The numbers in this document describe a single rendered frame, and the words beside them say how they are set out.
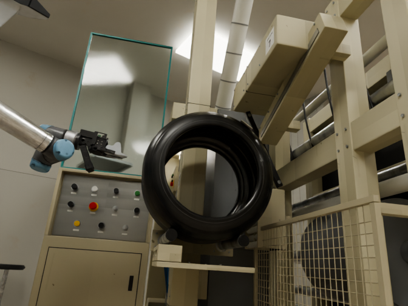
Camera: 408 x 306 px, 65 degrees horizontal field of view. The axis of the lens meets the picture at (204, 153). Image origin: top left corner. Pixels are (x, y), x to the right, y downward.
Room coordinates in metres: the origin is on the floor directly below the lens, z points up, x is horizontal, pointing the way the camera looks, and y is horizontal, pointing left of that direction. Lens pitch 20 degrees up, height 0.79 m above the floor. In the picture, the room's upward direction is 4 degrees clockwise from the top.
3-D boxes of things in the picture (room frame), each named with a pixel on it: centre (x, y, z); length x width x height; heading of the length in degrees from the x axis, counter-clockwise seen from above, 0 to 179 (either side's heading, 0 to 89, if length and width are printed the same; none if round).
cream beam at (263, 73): (1.34, -0.32, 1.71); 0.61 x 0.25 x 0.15; 10
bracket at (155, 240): (1.59, 0.02, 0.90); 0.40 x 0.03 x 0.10; 100
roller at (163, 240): (1.38, 0.13, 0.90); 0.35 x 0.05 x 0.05; 10
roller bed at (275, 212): (1.69, -0.34, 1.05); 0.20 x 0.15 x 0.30; 10
